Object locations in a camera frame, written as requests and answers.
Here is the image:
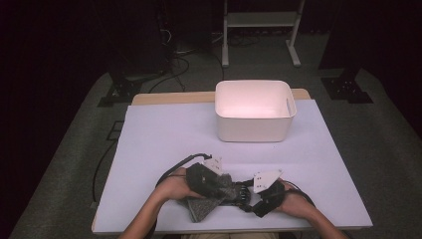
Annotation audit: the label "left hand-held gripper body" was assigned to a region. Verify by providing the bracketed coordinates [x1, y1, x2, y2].
[185, 156, 224, 199]

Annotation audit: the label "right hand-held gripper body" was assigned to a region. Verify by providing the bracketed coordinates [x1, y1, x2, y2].
[253, 168, 287, 219]

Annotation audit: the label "blue toy car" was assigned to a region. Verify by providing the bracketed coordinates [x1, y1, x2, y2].
[232, 180, 256, 209]

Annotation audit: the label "grey cloth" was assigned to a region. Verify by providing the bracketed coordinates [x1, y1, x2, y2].
[176, 172, 241, 224]

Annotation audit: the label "white plastic storage bin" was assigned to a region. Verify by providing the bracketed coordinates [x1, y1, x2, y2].
[214, 79, 298, 143]

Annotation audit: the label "person's right hand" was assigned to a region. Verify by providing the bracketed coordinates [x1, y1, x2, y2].
[276, 180, 314, 219]

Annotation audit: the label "person's left hand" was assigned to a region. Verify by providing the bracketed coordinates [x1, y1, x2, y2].
[155, 166, 205, 201]

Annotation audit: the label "white table cover sheet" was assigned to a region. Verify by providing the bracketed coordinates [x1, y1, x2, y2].
[92, 99, 373, 235]

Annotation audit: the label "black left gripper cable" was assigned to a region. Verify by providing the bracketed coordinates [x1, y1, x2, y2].
[155, 152, 214, 189]

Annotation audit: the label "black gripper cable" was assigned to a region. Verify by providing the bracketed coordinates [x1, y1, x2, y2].
[282, 180, 317, 207]
[155, 152, 214, 189]

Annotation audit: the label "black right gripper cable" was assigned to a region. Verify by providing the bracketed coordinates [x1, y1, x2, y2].
[282, 180, 317, 207]

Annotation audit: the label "black floor frame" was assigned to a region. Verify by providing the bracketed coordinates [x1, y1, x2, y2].
[105, 120, 124, 141]

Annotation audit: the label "thin black floor cable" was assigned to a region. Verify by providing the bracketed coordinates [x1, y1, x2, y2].
[92, 138, 119, 204]

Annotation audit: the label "black floor cables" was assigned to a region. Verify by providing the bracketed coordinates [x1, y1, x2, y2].
[147, 54, 192, 95]

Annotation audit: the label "black stand with base plate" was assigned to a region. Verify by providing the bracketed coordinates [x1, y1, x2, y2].
[97, 64, 144, 109]
[320, 67, 374, 105]

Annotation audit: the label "white metal stand frame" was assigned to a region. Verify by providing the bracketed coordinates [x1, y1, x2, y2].
[221, 0, 307, 69]

